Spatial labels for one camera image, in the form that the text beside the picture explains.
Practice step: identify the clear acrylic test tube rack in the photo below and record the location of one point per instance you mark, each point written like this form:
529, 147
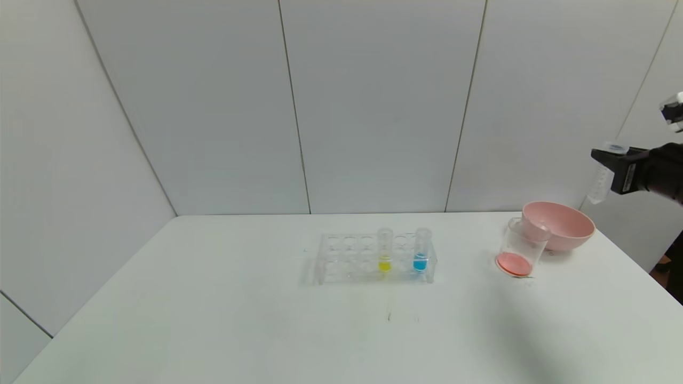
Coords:
368, 277

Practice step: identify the test tube with yellow pigment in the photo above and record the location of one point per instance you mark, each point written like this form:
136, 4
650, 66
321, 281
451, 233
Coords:
384, 264

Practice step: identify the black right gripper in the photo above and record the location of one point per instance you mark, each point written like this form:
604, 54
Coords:
628, 173

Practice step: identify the dark background object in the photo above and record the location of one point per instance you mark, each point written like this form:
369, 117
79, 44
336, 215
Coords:
675, 266

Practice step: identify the test tube with blue pigment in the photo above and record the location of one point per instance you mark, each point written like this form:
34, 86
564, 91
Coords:
420, 263

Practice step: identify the pink bowl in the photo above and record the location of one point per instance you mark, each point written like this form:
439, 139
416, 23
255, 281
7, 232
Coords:
568, 229

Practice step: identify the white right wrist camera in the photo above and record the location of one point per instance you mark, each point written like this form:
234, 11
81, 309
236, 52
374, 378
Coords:
673, 114

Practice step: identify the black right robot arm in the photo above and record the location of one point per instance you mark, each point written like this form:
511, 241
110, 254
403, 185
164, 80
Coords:
667, 170

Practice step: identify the test tube with red pigment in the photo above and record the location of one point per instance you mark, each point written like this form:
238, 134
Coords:
598, 186

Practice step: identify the clear plastic beaker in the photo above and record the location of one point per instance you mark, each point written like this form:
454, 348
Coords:
517, 256

